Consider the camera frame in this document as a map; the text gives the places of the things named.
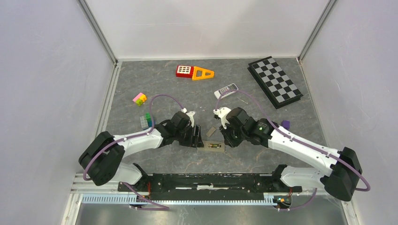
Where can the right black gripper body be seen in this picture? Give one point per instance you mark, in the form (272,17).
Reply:
(235,137)

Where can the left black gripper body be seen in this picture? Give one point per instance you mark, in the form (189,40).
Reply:
(186,136)

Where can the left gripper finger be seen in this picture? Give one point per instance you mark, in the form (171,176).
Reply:
(198,143)
(196,132)

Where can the beige battery cover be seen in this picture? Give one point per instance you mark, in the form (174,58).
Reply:
(210,132)

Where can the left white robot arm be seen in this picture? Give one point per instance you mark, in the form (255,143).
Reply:
(102,160)

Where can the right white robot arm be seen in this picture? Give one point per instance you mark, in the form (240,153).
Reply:
(335,171)

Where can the battery in remote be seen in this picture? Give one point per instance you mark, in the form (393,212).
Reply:
(213,145)

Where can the white remote control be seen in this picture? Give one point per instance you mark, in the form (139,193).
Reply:
(226,91)

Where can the green blue grey blocks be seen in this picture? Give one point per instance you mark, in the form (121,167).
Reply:
(146,121)

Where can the purple cube block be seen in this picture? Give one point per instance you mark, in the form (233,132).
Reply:
(286,124)

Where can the pink yellow green blocks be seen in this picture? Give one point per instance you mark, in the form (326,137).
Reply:
(140,99)

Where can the orange triangular toy block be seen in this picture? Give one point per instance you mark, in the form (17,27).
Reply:
(201,74)

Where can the black grey chessboard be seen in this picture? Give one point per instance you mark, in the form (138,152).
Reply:
(275,83)

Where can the red white window block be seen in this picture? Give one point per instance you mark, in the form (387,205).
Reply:
(184,71)

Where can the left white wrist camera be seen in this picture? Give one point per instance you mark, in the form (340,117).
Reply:
(190,114)

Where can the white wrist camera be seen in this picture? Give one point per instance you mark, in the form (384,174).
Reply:
(221,114)
(190,114)

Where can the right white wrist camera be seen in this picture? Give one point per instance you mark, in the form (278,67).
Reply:
(221,114)

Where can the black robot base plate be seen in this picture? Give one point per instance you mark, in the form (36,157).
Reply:
(211,186)

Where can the white slotted cable duct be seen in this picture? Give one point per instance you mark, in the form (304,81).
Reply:
(132,199)

